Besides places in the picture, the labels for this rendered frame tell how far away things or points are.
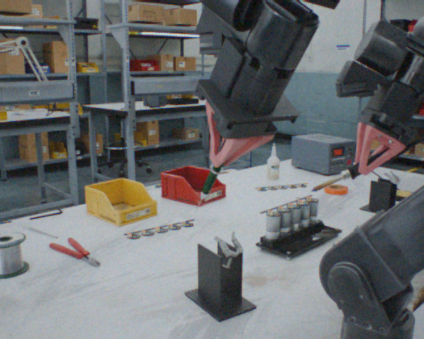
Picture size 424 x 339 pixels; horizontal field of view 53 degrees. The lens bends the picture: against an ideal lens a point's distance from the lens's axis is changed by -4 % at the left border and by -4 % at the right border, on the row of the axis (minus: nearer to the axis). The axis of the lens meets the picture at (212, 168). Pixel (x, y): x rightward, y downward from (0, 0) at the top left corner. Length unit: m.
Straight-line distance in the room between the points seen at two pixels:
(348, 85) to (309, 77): 5.66
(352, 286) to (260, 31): 0.24
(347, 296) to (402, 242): 0.07
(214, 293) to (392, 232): 0.26
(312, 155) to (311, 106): 5.09
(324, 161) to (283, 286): 0.68
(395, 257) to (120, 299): 0.36
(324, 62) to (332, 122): 0.82
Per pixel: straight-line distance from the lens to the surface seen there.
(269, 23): 0.41
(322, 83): 6.26
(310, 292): 0.63
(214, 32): 0.49
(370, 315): 0.41
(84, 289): 0.65
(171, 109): 3.45
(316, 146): 1.28
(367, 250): 0.39
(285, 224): 0.76
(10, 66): 4.62
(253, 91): 0.44
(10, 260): 0.71
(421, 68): 0.75
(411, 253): 0.39
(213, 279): 0.56
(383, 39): 0.73
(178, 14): 3.54
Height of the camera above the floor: 1.05
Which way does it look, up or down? 13 degrees down
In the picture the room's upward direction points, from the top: straight up
